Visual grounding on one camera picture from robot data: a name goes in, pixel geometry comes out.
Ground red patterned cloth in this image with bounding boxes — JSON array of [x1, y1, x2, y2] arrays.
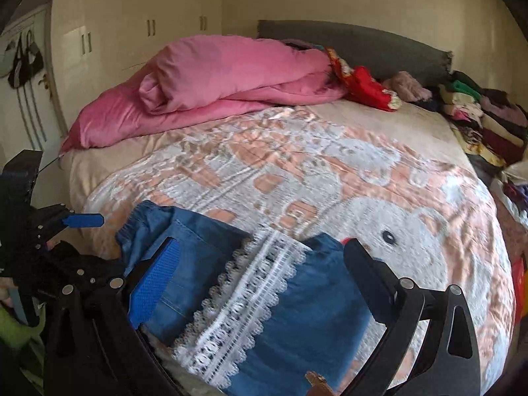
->
[[326, 47, 403, 112]]

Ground red object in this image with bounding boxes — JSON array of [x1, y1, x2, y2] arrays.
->
[[511, 256, 528, 318]]

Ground grey headboard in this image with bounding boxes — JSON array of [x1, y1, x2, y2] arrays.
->
[[256, 20, 454, 87]]

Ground black hanging bag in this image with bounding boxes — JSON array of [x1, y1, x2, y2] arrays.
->
[[8, 31, 44, 89]]

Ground loose clothes heap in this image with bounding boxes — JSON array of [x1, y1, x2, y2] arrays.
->
[[491, 159, 528, 240]]

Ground printed blanket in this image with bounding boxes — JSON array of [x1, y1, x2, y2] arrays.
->
[[62, 101, 516, 396]]

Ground cream wardrobe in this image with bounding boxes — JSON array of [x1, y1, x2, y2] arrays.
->
[[51, 0, 223, 104]]

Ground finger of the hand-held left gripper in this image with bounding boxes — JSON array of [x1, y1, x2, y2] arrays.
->
[[41, 241, 126, 283], [29, 204, 105, 240]]

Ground pink duvet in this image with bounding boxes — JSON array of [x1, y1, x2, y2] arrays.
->
[[60, 35, 349, 153]]

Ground pink fluffy cloth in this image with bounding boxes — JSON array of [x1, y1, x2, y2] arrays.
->
[[383, 71, 432, 102]]

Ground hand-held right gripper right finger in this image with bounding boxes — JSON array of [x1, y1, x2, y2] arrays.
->
[[343, 238, 481, 396]]

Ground white door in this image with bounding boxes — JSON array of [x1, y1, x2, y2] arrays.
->
[[0, 8, 69, 161]]

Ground pile of folded clothes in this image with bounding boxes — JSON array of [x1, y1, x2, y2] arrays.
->
[[437, 70, 528, 168]]

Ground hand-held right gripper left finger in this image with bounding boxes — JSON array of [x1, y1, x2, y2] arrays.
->
[[43, 235, 186, 396]]

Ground blue denim pants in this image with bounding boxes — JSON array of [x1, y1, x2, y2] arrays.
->
[[115, 200, 386, 394]]

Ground person's left hand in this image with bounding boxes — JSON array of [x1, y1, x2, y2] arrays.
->
[[0, 276, 15, 312]]

